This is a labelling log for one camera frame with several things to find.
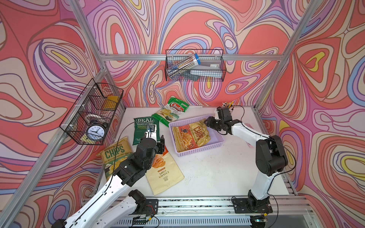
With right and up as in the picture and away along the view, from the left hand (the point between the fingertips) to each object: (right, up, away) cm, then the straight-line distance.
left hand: (158, 135), depth 71 cm
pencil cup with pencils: (+45, +19, +30) cm, 57 cm away
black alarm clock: (-30, +2, -3) cm, 30 cm away
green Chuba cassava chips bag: (+3, +15, +45) cm, 48 cm away
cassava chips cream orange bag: (+1, -24, +14) cm, 28 cm away
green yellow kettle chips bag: (-30, -13, +14) cm, 36 cm away
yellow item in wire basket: (-28, +18, +7) cm, 34 cm away
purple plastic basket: (+36, -5, +28) cm, 46 cm away
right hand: (+28, +4, +24) cm, 38 cm away
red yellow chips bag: (+18, -4, +28) cm, 34 cm away
